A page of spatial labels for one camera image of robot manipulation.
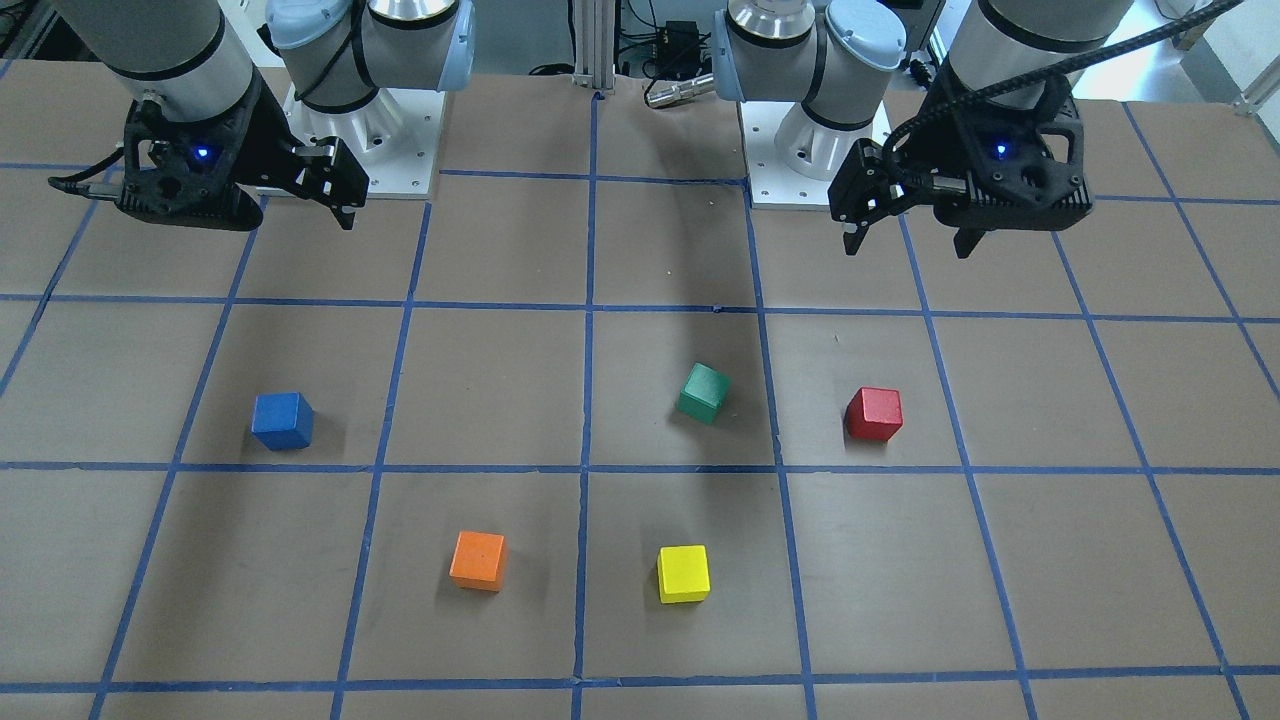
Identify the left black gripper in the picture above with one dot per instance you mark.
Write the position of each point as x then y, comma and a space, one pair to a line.
935, 140

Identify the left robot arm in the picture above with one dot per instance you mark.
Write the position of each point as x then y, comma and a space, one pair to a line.
835, 58

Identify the blue wooden block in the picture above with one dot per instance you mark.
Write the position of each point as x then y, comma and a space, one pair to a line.
282, 421

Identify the yellow wooden block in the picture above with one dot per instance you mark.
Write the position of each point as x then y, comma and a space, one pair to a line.
683, 574

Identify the red wooden block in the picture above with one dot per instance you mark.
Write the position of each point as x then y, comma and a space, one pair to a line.
874, 413

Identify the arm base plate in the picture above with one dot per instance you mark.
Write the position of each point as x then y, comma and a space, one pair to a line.
760, 150
394, 134

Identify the green wooden block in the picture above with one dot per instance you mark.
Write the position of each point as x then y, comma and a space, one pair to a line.
703, 394

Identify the orange wooden block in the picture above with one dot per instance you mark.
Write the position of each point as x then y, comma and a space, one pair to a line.
479, 561

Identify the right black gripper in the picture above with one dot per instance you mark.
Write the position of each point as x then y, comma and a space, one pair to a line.
268, 135

